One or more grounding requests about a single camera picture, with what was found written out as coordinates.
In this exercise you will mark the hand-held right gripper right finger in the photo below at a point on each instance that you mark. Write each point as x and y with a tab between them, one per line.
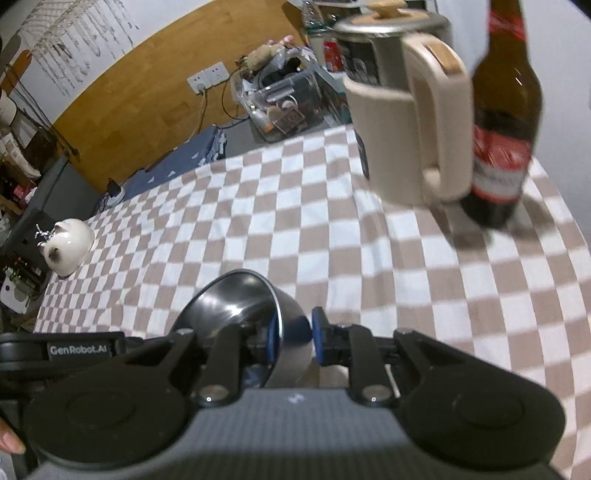
319	337

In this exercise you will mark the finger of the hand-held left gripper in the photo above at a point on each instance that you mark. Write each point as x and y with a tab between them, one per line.
136	344

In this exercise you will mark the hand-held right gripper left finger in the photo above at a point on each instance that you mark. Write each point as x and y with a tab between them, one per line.
273	337

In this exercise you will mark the round stainless steel bowl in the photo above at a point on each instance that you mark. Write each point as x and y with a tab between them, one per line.
240	304

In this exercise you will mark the person's left hand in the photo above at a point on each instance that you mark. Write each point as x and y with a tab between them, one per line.
10	436

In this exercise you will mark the white ceramic cat jar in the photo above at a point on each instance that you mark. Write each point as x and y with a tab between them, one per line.
69	249

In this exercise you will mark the silver deer ornament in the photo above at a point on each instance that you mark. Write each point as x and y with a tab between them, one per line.
43	233

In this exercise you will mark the brown white checkered tablecloth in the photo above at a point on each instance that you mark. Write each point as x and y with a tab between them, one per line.
277	207

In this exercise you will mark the grey storage box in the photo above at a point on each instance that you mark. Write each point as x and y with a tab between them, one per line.
55	198

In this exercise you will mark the black charger on white socket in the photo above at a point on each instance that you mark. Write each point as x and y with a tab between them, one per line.
114	190

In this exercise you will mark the blue patterned cushion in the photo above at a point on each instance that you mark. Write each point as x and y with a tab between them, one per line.
184	161

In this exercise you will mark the clear plastic storage box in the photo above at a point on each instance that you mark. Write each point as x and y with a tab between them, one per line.
286	106

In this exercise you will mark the cream electric kettle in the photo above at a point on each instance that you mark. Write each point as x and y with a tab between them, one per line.
406	115

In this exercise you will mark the teal patterned box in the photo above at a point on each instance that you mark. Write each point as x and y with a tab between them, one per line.
339	99

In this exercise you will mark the white hanging bucket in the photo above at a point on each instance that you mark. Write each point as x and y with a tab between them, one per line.
7	108

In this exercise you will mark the brown beer bottle red label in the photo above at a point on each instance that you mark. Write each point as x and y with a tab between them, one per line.
505	138

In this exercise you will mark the brown plush toy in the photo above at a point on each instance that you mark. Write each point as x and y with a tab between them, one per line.
261	55

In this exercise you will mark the red drink can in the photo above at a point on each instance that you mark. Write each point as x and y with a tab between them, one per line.
333	55

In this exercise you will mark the clear plastic water bottle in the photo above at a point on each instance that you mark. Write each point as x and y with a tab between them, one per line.
314	16

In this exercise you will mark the white macrame wall hanging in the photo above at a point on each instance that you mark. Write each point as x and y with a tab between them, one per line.
78	41

